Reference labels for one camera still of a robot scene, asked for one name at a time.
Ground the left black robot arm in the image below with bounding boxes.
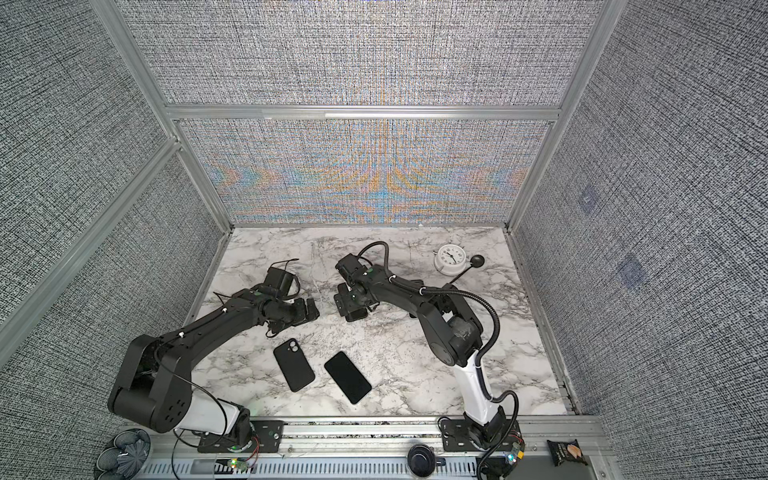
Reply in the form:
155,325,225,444
107,289,319,449

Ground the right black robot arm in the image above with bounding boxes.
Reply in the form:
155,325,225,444
334,269,509,450

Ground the black phone case front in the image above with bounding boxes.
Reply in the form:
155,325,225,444
273,338,316,392

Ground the black phone front screen up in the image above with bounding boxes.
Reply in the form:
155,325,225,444
324,351,372,405

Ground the white round clock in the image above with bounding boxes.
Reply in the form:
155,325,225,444
433,244,468,276

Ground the black round-head spoon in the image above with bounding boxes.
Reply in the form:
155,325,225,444
448,254,486,285

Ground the small green circuit board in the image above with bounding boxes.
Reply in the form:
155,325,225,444
228,458,251,472

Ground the black round knob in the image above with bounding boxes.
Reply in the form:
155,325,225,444
406,444,446,478

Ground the black fan left corner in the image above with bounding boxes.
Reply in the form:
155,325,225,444
93,428,152,480

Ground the right green circuit board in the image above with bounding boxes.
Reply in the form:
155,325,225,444
505,442,525,466

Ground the snack packet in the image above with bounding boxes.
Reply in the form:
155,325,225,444
547,439,589,467

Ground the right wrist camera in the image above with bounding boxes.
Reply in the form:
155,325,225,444
335,254,369,287

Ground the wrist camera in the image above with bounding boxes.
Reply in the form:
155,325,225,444
335,254,369,287
260,265,301,300

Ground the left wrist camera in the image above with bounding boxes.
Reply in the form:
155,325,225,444
260,265,301,300

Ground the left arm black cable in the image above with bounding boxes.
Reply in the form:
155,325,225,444
152,347,232,480

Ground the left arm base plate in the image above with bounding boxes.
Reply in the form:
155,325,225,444
196,420,285,454

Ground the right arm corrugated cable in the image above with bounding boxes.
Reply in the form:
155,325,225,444
356,241,520,480

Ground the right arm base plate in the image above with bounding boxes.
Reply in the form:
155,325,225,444
437,416,480,453

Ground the aluminium front rail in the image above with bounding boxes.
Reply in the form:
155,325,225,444
137,415,623,479

